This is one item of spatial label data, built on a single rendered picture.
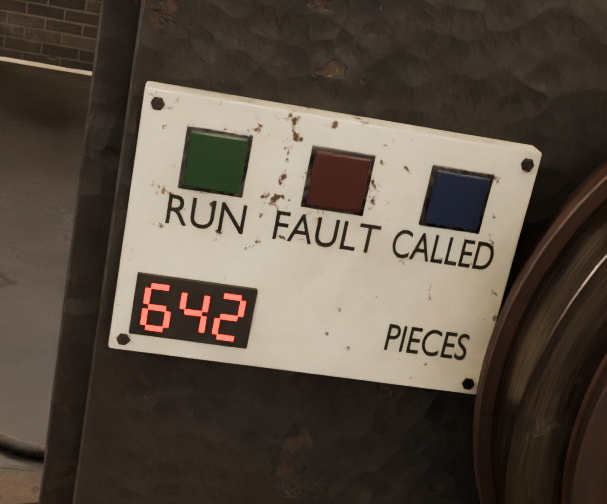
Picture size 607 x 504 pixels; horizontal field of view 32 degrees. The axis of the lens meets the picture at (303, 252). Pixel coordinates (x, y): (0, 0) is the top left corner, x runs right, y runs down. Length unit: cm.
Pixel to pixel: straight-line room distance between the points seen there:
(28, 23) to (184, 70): 609
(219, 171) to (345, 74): 10
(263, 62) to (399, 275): 17
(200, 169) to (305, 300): 12
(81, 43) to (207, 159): 608
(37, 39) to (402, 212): 612
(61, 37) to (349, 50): 609
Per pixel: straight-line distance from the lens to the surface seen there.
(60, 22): 674
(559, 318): 60
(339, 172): 68
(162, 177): 68
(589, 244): 64
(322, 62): 69
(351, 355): 73
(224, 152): 67
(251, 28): 68
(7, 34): 679
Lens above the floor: 138
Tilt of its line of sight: 19 degrees down
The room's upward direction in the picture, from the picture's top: 11 degrees clockwise
